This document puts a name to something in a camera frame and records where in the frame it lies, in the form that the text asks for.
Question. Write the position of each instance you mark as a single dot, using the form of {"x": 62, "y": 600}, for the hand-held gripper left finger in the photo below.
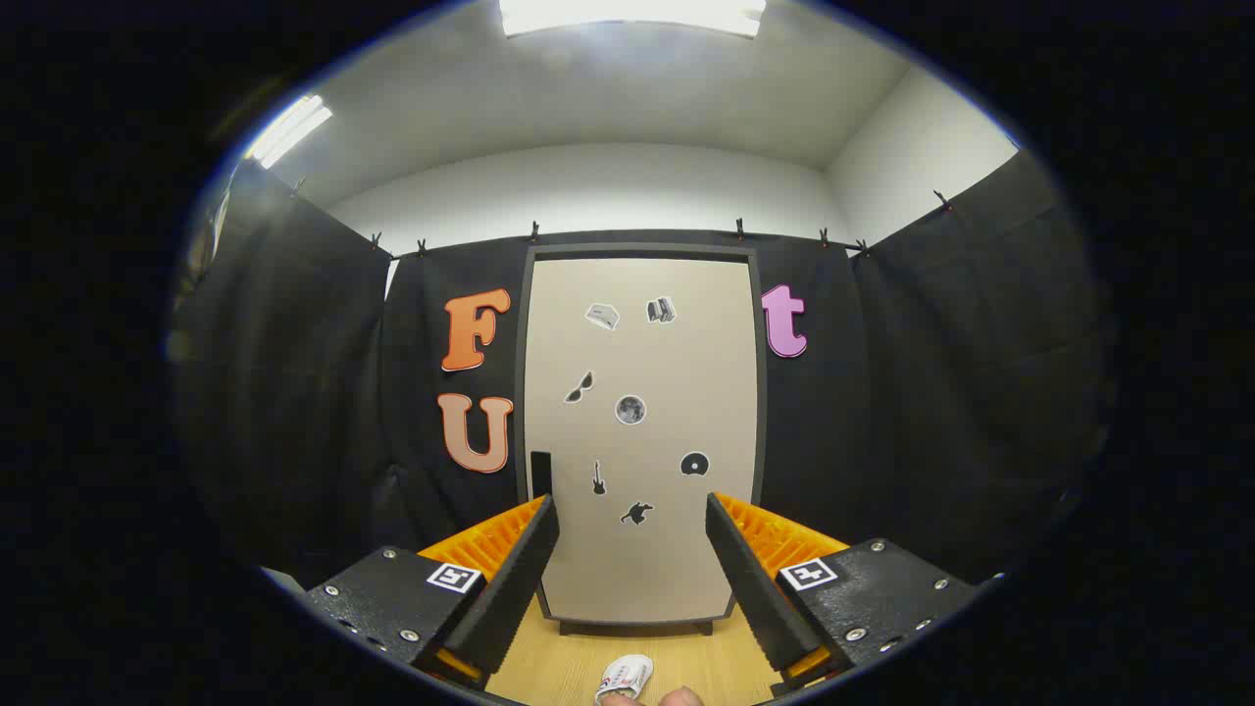
{"x": 515, "y": 588}

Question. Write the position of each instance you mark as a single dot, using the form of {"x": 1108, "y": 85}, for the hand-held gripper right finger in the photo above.
{"x": 750, "y": 588}

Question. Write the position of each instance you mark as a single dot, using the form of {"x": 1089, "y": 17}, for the beige shoe cabinet door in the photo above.
{"x": 667, "y": 373}

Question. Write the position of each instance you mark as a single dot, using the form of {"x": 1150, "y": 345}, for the dark grey shoe cabinet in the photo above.
{"x": 642, "y": 251}

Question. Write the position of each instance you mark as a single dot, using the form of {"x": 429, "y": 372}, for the grey curved panel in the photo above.
{"x": 282, "y": 580}

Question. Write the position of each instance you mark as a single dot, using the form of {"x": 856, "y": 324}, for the black backdrop cloth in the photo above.
{"x": 882, "y": 392}

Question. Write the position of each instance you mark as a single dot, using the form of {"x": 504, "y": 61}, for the row of black cloth clips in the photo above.
{"x": 534, "y": 233}

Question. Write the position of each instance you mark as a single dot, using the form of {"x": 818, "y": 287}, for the ceiling light panel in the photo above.
{"x": 627, "y": 15}
{"x": 289, "y": 129}

